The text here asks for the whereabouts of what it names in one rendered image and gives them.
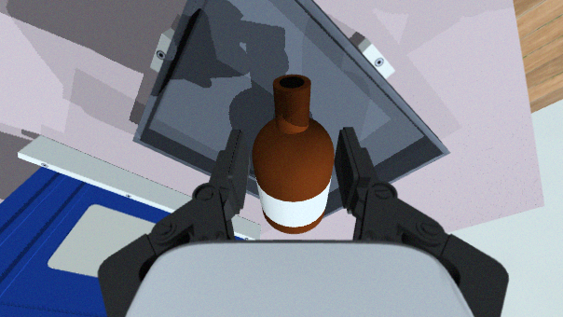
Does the brown bottle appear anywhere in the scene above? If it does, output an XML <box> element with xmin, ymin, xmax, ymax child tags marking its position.
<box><xmin>252</xmin><ymin>75</ymin><xmax>335</xmax><ymax>234</ymax></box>

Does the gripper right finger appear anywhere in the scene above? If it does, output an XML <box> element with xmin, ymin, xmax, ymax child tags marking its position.
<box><xmin>334</xmin><ymin>127</ymin><xmax>509</xmax><ymax>317</ymax></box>

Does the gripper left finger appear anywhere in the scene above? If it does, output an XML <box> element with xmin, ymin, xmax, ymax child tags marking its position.
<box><xmin>98</xmin><ymin>130</ymin><xmax>251</xmax><ymax>317</ymax></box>

